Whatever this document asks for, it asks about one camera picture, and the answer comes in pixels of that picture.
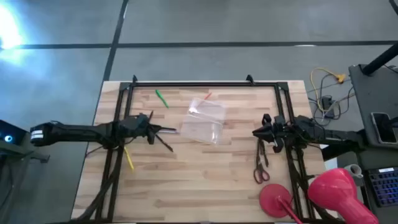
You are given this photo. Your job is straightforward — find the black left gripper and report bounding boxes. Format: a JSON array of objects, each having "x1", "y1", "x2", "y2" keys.
[{"x1": 119, "y1": 113, "x2": 177, "y2": 146}]

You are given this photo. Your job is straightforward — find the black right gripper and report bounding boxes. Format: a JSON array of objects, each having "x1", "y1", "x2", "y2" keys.
[{"x1": 252, "y1": 113, "x2": 297, "y2": 154}]

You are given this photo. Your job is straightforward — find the red-handled scissors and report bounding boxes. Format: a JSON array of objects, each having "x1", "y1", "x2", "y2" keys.
[{"x1": 253, "y1": 138, "x2": 271, "y2": 185}]

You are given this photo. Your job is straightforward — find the green pen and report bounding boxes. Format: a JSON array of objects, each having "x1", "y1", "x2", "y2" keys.
[{"x1": 155, "y1": 89, "x2": 170, "y2": 110}]

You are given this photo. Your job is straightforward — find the clear plastic supply box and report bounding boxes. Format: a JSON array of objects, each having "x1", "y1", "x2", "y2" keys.
[{"x1": 180, "y1": 97, "x2": 227, "y2": 146}]

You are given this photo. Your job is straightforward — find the yellow pen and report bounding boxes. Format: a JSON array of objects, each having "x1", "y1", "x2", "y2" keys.
[{"x1": 123, "y1": 146, "x2": 136, "y2": 172}]

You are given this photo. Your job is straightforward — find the black power adapter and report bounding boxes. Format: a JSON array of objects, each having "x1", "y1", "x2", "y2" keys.
[{"x1": 321, "y1": 95, "x2": 336, "y2": 119}]

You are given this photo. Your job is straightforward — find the red desk lamp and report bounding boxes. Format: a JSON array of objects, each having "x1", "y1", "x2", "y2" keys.
[{"x1": 259, "y1": 167, "x2": 380, "y2": 224}]

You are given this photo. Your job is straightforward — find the grey cup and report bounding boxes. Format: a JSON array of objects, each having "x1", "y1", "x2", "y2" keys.
[{"x1": 343, "y1": 163, "x2": 364, "y2": 187}]

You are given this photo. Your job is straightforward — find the grey side table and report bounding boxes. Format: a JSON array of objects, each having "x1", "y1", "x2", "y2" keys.
[{"x1": 348, "y1": 63, "x2": 398, "y2": 149}]

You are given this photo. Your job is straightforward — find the dark grey desk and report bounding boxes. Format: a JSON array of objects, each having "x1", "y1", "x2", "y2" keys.
[{"x1": 320, "y1": 129, "x2": 398, "y2": 224}]

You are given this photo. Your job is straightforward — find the black smartphone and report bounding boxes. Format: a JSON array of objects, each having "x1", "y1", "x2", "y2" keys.
[{"x1": 371, "y1": 111, "x2": 398, "y2": 144}]

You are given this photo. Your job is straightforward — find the grey equipment stand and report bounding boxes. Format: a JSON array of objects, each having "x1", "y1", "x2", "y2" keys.
[{"x1": 0, "y1": 139, "x2": 50, "y2": 164}]

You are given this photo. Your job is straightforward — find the black pole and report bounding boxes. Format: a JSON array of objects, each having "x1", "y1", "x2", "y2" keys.
[{"x1": 361, "y1": 42, "x2": 398, "y2": 76}]

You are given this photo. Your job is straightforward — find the backlit laptop keyboard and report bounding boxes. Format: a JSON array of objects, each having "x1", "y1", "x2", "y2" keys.
[{"x1": 366, "y1": 167, "x2": 398, "y2": 208}]

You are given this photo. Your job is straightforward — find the black device with blue light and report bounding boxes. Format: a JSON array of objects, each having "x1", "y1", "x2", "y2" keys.
[{"x1": 0, "y1": 119, "x2": 27, "y2": 147}]

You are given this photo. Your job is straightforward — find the black metal frame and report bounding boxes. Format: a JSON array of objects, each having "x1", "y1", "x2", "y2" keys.
[{"x1": 71, "y1": 74, "x2": 340, "y2": 224}]

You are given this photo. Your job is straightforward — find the yellow extension cable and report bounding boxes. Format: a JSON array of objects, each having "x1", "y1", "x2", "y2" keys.
[{"x1": 310, "y1": 67, "x2": 347, "y2": 105}]

